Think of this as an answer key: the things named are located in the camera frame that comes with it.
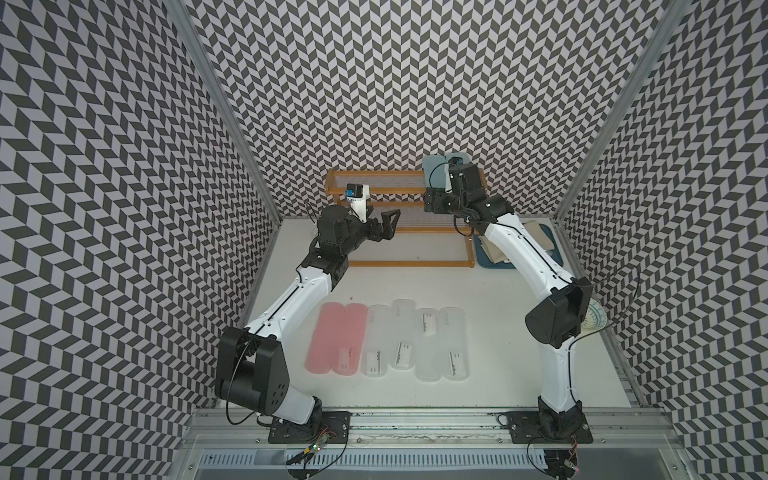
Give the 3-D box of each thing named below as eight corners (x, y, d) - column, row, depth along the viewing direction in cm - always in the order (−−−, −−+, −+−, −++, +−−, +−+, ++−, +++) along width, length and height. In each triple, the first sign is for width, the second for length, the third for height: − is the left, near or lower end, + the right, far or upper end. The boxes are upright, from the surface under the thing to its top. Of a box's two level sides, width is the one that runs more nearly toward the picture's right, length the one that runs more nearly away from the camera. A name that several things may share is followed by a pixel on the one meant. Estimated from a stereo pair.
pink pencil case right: (332, 375, 84) (330, 372, 81) (346, 306, 97) (345, 302, 95) (360, 377, 83) (358, 374, 81) (370, 308, 97) (369, 304, 95)
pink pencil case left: (304, 372, 84) (302, 369, 82) (322, 304, 97) (320, 301, 95) (332, 374, 83) (330, 372, 82) (346, 306, 97) (345, 302, 95)
